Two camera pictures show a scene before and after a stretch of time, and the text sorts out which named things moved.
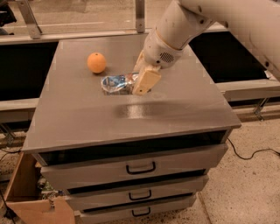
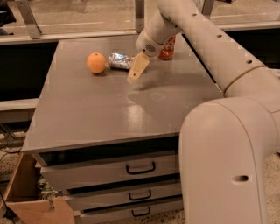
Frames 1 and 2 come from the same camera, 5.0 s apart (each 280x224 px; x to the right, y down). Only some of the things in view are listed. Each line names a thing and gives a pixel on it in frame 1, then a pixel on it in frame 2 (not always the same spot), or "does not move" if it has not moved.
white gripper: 158,52 -> 148,45
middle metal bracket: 140,16 does not move
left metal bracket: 30,18 does not move
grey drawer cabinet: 129,158 does not move
